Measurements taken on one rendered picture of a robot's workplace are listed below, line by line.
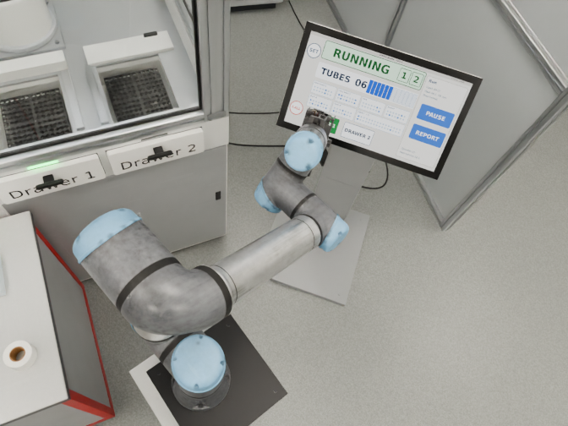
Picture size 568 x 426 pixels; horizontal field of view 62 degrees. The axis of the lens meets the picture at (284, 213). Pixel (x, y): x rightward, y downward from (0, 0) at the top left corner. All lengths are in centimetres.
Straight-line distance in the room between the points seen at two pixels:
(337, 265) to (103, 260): 165
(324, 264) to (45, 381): 132
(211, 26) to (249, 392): 93
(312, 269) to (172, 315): 158
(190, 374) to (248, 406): 27
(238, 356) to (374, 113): 79
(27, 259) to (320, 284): 126
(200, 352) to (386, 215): 161
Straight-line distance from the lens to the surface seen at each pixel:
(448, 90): 145
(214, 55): 129
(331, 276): 226
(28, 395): 145
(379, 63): 142
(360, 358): 222
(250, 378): 133
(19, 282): 154
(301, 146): 95
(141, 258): 73
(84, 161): 147
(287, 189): 99
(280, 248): 85
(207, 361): 111
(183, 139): 149
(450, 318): 242
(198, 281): 74
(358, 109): 143
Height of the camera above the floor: 211
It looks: 62 degrees down
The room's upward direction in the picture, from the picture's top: 14 degrees clockwise
